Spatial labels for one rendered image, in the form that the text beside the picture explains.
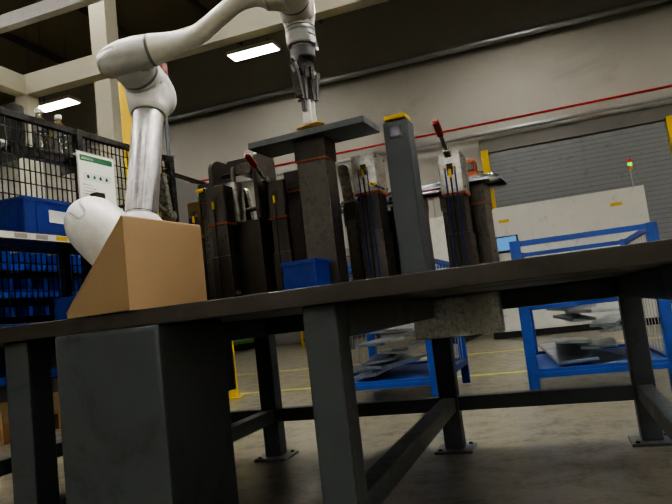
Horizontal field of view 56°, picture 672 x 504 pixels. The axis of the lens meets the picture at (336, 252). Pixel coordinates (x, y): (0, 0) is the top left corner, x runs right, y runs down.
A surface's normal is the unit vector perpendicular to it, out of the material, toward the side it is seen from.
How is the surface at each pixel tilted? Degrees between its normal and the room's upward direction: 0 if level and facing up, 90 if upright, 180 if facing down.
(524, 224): 90
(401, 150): 90
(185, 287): 90
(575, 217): 90
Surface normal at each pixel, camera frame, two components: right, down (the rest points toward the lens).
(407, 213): -0.40, -0.05
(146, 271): 0.89, -0.15
